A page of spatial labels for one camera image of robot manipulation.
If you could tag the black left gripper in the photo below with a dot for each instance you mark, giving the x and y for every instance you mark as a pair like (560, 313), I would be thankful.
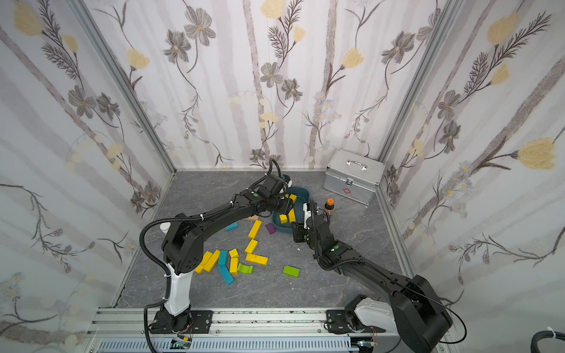
(279, 201)

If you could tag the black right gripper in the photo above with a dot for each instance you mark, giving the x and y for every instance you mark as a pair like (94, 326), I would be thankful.
(302, 228)

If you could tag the yellow rectangular block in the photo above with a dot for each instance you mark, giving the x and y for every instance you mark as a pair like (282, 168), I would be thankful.
(251, 247)

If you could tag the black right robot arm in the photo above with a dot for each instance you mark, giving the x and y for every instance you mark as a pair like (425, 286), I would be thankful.
(406, 306)

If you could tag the teal plastic bin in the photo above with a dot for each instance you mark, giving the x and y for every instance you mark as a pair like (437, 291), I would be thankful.
(303, 197)

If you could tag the orange cap brown bottle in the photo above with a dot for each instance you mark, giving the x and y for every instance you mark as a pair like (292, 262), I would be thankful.
(329, 206)

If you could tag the purple wedge block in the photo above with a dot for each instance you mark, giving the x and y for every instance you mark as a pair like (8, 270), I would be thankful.
(271, 228)

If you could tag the silver metal case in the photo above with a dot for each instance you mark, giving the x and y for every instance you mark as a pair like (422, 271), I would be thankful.
(353, 176)

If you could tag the small teal block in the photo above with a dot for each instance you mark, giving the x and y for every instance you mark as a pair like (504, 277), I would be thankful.
(232, 226)

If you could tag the green flat block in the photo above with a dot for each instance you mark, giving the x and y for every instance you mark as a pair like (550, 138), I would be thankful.
(290, 271)

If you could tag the green arch block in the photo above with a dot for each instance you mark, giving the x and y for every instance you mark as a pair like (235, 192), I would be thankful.
(244, 269)

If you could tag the upright teal block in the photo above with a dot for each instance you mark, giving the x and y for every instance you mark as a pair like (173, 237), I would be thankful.
(223, 258)

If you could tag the yellow upright block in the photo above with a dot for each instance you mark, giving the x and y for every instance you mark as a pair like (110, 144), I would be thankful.
(233, 268)

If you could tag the long teal block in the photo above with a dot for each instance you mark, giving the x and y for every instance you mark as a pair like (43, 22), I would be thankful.
(226, 275)

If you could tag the white cap orange bottle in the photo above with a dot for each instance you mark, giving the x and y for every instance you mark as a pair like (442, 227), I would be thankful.
(164, 227)

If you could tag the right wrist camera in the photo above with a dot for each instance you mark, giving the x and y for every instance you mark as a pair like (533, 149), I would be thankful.
(307, 216)

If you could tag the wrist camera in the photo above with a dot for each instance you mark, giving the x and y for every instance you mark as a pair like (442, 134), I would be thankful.
(288, 181)
(307, 216)

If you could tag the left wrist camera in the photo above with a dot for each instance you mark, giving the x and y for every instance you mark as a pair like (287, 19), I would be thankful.
(288, 181)

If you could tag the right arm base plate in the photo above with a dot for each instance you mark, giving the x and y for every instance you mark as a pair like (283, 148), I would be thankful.
(340, 322)

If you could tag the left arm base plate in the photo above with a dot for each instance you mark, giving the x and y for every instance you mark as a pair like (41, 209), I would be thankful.
(190, 321)

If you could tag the aluminium rail frame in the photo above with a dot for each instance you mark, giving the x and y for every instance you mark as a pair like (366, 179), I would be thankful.
(235, 330)

